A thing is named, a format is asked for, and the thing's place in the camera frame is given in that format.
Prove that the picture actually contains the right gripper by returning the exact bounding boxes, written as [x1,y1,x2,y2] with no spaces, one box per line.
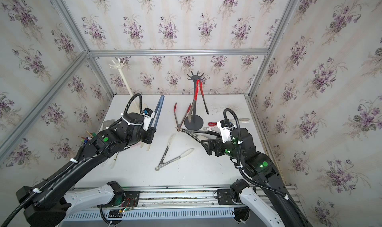
[202,134,246,164]

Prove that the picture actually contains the black steel tongs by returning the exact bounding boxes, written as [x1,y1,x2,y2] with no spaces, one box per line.
[177,128,220,143]

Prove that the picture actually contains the dark grey utensil rack stand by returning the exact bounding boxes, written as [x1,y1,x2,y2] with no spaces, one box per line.
[185,71,204,130]

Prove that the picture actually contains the red handled steel tongs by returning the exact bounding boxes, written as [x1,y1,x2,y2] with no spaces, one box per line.
[187,79,210,121]

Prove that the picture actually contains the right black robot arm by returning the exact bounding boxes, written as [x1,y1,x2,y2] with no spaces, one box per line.
[200,108,311,227]

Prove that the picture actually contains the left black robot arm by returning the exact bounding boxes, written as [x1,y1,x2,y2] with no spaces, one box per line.
[2,93,165,227]

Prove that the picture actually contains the white tipped tongs at right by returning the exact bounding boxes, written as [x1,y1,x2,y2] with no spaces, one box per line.
[203,117,251,131]

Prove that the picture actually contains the red tipped steel tongs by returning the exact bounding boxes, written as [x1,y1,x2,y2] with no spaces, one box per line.
[173,103,192,130]

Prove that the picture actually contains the cream tipped steel tongs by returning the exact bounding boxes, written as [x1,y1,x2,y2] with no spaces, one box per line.
[155,133,195,171]

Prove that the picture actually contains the cream utensil rack stand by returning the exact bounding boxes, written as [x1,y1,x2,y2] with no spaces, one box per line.
[107,56,135,98]

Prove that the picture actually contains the grey whiteboard eraser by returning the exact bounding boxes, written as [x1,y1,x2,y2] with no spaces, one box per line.
[102,119,115,129]

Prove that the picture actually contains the pink cup of pens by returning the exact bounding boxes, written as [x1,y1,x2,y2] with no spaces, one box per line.
[78,130,96,144]

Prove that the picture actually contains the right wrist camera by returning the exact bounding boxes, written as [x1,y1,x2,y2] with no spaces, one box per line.
[216,120,232,143]

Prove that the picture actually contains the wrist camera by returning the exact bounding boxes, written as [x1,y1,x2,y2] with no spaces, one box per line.
[216,120,232,143]
[142,108,156,131]

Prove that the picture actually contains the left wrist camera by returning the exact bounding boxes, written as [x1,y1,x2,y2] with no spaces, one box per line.
[142,108,156,131]

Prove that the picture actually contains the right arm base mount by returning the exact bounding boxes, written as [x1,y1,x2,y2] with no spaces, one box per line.
[213,179,256,223]

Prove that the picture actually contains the aluminium front rail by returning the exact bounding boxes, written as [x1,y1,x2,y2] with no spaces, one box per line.
[53,185,302,211]

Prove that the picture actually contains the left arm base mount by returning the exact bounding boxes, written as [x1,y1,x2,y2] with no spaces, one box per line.
[97,181,141,226]

